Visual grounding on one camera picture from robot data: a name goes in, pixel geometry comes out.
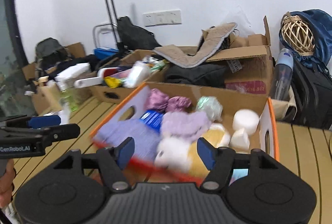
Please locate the blue water bottle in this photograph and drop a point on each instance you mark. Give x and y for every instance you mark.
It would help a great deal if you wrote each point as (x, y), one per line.
(282, 75)

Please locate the woven rattan ball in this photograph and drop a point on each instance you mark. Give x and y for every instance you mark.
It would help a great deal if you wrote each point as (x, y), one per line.
(297, 33)

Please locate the beige grey cushion mat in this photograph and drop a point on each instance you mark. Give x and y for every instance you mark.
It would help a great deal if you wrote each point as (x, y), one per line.
(212, 41)

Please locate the purple satin scrunchie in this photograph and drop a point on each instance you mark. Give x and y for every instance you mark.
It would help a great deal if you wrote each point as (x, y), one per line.
(161, 102)

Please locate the white bottle in box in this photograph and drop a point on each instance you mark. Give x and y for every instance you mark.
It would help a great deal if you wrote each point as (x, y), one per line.
(138, 73)

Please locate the blue velvet bag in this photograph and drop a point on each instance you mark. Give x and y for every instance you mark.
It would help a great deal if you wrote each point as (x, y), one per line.
(320, 25)

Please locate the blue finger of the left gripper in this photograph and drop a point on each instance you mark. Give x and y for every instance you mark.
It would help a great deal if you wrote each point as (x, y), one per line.
(44, 121)

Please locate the black clothing in box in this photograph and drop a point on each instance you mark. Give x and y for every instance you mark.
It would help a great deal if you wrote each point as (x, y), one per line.
(210, 75)

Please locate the glass door frame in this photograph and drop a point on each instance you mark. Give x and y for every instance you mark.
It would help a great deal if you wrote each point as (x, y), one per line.
(12, 60)

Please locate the white wall socket strip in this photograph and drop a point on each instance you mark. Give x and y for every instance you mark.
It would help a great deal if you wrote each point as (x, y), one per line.
(160, 18)

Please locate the green spray bottle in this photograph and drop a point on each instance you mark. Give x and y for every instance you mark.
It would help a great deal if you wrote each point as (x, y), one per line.
(67, 95)

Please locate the white foam cylinder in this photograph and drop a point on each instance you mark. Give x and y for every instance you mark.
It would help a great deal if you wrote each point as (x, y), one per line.
(245, 119)

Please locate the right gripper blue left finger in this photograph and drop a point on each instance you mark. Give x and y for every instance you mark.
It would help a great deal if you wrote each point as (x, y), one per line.
(124, 152)

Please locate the red orange cardboard box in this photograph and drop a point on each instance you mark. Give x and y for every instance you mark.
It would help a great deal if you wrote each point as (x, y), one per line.
(134, 107)

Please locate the dark green backpack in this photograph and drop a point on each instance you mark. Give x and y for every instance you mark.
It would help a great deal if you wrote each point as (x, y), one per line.
(49, 53)

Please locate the black bag on trolley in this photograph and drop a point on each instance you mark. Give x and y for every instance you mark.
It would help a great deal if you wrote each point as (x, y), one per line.
(133, 37)

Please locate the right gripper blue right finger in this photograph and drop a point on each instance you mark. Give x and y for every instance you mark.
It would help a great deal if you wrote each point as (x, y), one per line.
(207, 153)

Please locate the small brown cardboard box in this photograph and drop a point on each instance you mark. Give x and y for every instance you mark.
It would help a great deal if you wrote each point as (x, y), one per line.
(112, 90)

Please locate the large brown cardboard box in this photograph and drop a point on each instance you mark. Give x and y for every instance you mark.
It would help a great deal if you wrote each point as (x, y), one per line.
(249, 62)

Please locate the lavender plush toy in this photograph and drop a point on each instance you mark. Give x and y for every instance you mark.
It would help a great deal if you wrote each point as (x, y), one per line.
(187, 126)

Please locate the metal folding chair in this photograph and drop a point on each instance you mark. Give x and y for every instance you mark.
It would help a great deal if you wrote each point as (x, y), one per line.
(103, 37)

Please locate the person's left hand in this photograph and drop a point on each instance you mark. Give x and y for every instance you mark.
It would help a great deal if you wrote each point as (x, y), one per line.
(6, 184)

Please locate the mint green scrunchie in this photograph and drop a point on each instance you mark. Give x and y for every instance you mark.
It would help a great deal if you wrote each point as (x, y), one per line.
(211, 106)

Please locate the yellow white plush toy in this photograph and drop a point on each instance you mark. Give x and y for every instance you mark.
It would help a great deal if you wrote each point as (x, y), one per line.
(179, 155)

